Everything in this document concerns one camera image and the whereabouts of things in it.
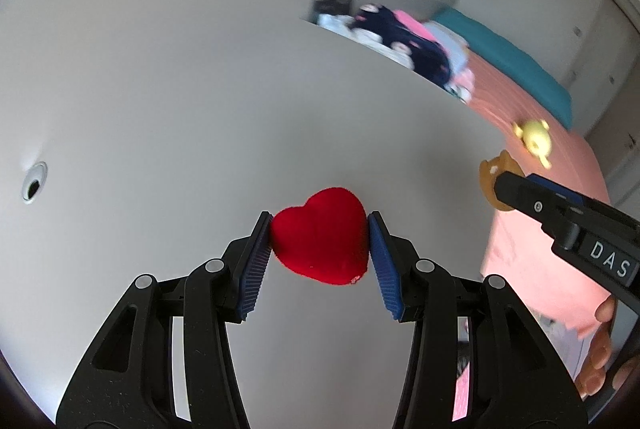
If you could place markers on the black wall socket panel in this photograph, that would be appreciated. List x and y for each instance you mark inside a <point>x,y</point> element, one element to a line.
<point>330,7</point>

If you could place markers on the brown bear plush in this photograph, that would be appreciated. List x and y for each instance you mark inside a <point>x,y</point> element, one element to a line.
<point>489,172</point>

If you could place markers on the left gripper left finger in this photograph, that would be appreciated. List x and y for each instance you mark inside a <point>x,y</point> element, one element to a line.
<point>124,379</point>

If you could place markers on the red plush heart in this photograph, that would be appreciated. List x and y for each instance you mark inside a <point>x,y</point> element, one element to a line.
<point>326,239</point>

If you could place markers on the desk cable grommet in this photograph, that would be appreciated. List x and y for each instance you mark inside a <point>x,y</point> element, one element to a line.
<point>35,179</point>

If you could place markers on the right hand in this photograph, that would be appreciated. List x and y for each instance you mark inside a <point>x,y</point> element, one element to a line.
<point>591,376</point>

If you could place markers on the white clothes pile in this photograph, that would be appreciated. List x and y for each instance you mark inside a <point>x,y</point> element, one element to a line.
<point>340,24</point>

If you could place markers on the navy patterned blanket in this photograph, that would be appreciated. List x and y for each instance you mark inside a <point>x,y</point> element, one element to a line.
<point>429,58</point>

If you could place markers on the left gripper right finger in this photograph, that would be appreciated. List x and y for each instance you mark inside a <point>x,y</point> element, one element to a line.
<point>478,357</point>

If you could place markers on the light blue folded cloth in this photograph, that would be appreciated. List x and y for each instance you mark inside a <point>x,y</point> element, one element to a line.
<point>455,46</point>

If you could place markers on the bed with pink sheet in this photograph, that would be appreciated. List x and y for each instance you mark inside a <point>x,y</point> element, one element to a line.
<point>519,249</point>

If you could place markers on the teal pillow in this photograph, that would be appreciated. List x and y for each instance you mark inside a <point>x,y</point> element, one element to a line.
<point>511,61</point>

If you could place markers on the yellow duck plush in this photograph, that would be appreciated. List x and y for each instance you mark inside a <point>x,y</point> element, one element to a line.
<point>535,136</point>

